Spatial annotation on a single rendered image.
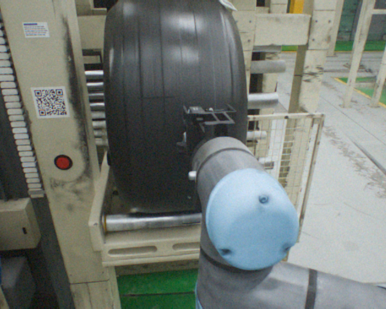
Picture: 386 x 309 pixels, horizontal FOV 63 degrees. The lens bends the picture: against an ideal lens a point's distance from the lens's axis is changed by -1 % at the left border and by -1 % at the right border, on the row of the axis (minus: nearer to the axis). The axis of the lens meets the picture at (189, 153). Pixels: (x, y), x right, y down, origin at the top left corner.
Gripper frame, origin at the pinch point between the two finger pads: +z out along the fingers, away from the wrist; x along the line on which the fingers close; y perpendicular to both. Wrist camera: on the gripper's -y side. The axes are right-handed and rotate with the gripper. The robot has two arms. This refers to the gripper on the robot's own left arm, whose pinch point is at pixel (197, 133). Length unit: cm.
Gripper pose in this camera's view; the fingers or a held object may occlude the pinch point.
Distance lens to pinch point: 59.4
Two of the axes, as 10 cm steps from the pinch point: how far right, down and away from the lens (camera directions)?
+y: -0.1, -9.4, -3.5
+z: -1.2, -3.5, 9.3
